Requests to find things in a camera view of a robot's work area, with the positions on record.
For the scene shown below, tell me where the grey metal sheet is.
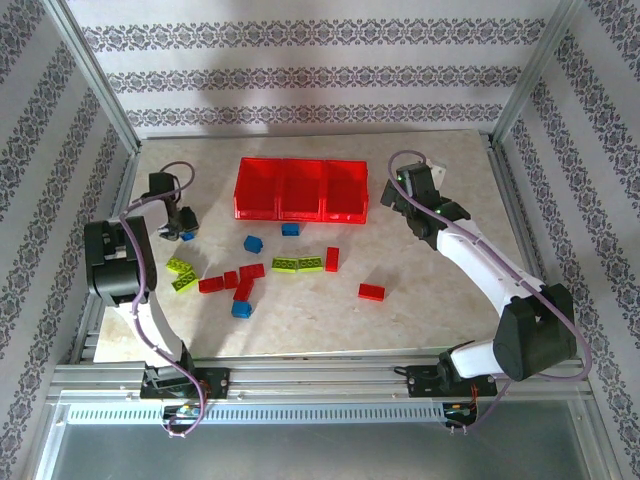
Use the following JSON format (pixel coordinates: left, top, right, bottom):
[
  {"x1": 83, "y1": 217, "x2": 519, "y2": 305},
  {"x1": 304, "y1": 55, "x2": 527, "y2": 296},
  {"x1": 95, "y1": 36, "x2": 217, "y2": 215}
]
[{"x1": 33, "y1": 399, "x2": 609, "y2": 480}]

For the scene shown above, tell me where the aluminium side rail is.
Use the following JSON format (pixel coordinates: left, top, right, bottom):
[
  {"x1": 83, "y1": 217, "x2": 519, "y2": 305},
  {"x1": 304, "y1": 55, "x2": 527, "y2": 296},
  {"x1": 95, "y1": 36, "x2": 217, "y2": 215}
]
[
  {"x1": 69, "y1": 149, "x2": 142, "y2": 364},
  {"x1": 483, "y1": 130, "x2": 585, "y2": 362}
]

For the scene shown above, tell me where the aluminium frame post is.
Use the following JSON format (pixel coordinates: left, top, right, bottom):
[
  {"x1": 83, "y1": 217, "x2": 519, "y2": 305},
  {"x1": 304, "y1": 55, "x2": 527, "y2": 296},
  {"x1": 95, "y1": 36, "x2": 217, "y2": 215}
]
[
  {"x1": 490, "y1": 0, "x2": 587, "y2": 147},
  {"x1": 40, "y1": 0, "x2": 142, "y2": 157}
]

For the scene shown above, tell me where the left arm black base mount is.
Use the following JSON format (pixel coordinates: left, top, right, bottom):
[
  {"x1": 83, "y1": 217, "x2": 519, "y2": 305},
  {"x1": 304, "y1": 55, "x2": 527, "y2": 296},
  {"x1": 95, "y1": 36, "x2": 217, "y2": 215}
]
[{"x1": 139, "y1": 366, "x2": 232, "y2": 401}]

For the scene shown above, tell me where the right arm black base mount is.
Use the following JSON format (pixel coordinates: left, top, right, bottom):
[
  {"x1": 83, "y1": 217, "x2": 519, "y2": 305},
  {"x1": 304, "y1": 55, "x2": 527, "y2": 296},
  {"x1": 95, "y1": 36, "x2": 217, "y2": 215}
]
[{"x1": 403, "y1": 363, "x2": 499, "y2": 399}]

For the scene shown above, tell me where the small wired connector board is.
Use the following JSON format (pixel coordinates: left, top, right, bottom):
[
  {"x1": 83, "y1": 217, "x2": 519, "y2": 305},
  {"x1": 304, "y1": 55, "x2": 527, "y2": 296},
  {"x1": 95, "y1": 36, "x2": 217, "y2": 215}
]
[
  {"x1": 442, "y1": 401, "x2": 480, "y2": 422},
  {"x1": 162, "y1": 403, "x2": 206, "y2": 422}
]

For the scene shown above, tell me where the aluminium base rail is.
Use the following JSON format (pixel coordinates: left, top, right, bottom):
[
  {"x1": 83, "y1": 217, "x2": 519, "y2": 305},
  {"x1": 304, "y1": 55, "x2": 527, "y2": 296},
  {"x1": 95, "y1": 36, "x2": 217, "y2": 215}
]
[{"x1": 47, "y1": 355, "x2": 594, "y2": 402}]

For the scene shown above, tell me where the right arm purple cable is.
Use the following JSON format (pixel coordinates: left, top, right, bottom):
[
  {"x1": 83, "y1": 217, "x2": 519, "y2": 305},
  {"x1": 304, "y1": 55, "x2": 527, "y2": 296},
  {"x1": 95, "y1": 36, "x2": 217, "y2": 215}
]
[{"x1": 388, "y1": 149, "x2": 595, "y2": 436}]

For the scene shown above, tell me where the grey slotted cable duct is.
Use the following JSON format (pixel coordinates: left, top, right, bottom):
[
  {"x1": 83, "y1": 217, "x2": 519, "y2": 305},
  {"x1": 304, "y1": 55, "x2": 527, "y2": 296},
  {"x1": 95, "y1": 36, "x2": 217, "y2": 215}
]
[{"x1": 64, "y1": 402, "x2": 482, "y2": 426}]

